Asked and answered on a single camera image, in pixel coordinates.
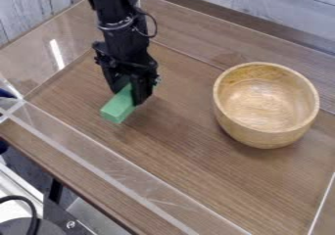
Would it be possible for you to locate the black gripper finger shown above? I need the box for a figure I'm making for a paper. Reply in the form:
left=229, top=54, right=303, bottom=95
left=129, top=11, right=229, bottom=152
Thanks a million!
left=131, top=76, right=157, bottom=106
left=101, top=62, right=129, bottom=93

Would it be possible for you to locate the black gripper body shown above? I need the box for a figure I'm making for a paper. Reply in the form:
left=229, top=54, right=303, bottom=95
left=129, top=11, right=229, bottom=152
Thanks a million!
left=92, top=27, right=159, bottom=80

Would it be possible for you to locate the green rectangular block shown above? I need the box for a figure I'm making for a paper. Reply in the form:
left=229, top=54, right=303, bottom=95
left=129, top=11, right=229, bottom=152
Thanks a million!
left=100, top=76, right=161, bottom=125

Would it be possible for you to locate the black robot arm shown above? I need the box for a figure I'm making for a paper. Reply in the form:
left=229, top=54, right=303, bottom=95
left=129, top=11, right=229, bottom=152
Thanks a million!
left=88, top=0, right=160, bottom=106

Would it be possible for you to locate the light wooden bowl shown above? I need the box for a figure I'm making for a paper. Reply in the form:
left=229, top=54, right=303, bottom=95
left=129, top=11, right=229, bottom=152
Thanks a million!
left=212, top=62, right=320, bottom=149

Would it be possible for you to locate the black table leg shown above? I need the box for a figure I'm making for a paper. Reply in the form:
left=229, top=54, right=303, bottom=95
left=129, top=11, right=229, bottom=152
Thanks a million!
left=48, top=179, right=63, bottom=204

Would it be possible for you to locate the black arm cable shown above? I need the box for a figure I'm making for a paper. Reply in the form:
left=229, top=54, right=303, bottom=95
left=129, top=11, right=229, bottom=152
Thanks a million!
left=132, top=10, right=160, bottom=39

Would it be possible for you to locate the clear acrylic corner bracket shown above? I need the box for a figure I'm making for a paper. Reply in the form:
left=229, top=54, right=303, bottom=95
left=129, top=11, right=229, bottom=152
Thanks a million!
left=136, top=0, right=141, bottom=9

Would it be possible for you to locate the clear acrylic barrier wall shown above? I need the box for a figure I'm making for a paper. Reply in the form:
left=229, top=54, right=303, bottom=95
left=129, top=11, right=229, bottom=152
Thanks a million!
left=0, top=0, right=335, bottom=235

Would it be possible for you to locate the black cable loop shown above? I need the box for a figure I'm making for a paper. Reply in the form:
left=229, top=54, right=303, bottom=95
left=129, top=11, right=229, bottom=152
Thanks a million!
left=0, top=195, right=39, bottom=235

